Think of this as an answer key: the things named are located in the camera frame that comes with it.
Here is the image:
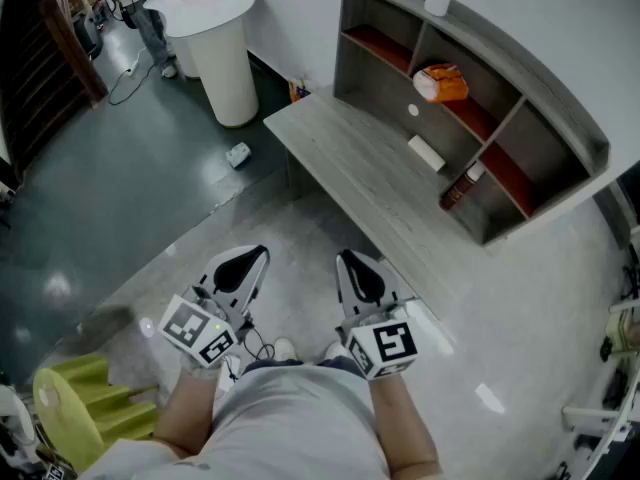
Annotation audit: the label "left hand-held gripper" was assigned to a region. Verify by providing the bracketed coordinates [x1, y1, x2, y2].
[158, 244, 272, 369]

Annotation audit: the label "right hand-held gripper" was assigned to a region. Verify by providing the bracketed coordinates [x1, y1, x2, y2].
[335, 248, 419, 382]

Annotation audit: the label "orange and white snack packet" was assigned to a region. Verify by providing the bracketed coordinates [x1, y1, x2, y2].
[412, 63, 470, 103]

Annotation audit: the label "grey wooden shelf unit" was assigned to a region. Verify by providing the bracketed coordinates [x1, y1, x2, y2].
[333, 0, 611, 247]

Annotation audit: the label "person's left forearm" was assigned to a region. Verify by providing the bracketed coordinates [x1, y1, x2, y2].
[153, 365, 227, 460]

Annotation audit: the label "person's right forearm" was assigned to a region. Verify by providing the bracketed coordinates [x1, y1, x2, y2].
[368, 373, 444, 478]

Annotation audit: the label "grey wooden table top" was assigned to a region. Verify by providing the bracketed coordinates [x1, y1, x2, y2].
[263, 92, 506, 332]

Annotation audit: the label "person's white shoe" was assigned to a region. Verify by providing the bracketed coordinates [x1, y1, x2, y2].
[273, 337, 299, 363]
[324, 340, 352, 362]

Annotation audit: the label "person's dark trousers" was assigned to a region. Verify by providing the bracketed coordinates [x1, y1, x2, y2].
[243, 356, 364, 377]

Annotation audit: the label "small white box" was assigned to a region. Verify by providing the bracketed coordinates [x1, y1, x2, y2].
[225, 141, 252, 169]

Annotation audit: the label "brown bottle with white cap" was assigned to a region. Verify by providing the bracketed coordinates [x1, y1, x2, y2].
[439, 161, 486, 212]

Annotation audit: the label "person's grey shirt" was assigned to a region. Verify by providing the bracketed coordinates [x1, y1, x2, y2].
[79, 362, 394, 480]

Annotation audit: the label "white rectangular block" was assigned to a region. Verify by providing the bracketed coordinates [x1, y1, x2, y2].
[407, 135, 447, 173]

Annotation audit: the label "green stool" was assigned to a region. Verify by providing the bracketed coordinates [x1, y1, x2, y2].
[32, 353, 162, 474]

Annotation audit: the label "black bin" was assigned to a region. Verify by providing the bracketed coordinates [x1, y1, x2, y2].
[73, 15, 105, 62]

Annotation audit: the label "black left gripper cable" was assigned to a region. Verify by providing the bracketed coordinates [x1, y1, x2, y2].
[238, 317, 277, 365]

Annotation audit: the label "black floor cable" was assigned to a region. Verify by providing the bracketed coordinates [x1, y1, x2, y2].
[107, 62, 157, 107]

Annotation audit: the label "white round pedestal table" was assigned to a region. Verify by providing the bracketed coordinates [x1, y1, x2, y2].
[143, 0, 260, 129]

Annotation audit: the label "white metal equipment frame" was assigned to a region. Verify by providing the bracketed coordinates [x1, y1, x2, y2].
[559, 297, 640, 480]

